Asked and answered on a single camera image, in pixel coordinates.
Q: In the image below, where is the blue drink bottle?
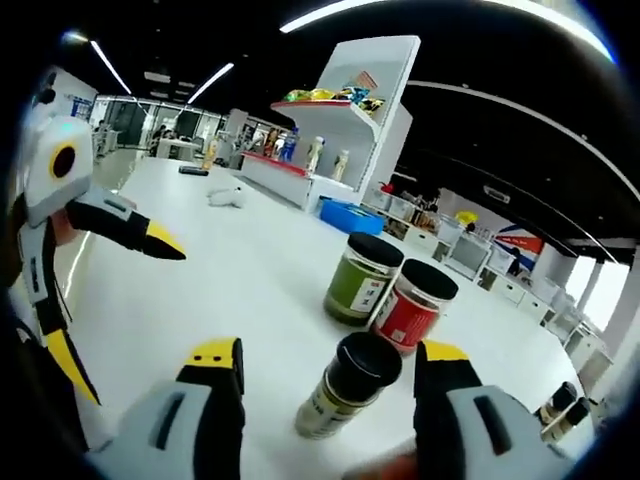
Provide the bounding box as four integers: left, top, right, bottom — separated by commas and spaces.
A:
279, 127, 301, 164

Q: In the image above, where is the yellow drink bottle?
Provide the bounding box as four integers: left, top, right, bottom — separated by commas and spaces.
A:
201, 137, 220, 170

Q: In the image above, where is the dark red packet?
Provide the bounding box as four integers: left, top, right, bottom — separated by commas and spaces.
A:
263, 127, 284, 160

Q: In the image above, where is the person's right hand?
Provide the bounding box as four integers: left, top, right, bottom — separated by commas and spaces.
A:
342, 452, 419, 480

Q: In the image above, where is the blue plastic bin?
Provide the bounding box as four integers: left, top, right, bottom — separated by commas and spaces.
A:
318, 198, 386, 237

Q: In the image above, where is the red blue wall graphic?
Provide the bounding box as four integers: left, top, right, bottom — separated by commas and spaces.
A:
492, 223, 545, 261

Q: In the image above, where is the white plush toy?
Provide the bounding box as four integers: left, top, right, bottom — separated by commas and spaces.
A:
207, 185, 247, 209

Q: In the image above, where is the small black-capped condiment bottle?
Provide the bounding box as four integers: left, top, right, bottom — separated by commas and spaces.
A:
542, 396, 593, 441

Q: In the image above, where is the white display shelf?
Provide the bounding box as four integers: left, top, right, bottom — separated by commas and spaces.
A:
239, 34, 422, 214

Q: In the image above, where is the small dark-label condiment bottle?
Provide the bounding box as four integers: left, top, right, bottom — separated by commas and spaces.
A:
533, 380, 579, 426

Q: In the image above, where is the white green drink bottle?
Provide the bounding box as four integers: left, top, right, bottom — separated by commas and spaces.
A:
305, 135, 326, 174
332, 148, 351, 182

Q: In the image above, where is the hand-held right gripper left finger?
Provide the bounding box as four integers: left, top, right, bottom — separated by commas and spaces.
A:
87, 337, 247, 480

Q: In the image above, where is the red-label ingredient jar black lid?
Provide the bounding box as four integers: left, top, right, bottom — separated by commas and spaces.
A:
370, 258, 460, 357

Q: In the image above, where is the blue snack packet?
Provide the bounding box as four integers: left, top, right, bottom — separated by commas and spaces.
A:
334, 85, 374, 104

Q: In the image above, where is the white cabinet row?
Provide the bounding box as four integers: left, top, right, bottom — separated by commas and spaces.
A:
364, 194, 616, 381

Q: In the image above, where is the white table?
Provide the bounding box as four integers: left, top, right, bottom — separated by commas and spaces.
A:
64, 157, 596, 480

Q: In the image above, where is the curved ceiling light strip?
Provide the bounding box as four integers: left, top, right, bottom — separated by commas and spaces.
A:
279, 0, 619, 64

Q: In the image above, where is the white mesh office chair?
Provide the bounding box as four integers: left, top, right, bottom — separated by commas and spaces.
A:
447, 232, 494, 281

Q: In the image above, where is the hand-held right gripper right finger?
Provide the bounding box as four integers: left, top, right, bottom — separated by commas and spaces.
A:
413, 339, 574, 480

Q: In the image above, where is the green ingredient jar black lid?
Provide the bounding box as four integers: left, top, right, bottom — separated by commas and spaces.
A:
322, 231, 405, 327

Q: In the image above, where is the small pale-label condiment bottle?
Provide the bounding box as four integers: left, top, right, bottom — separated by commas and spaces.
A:
293, 331, 404, 441

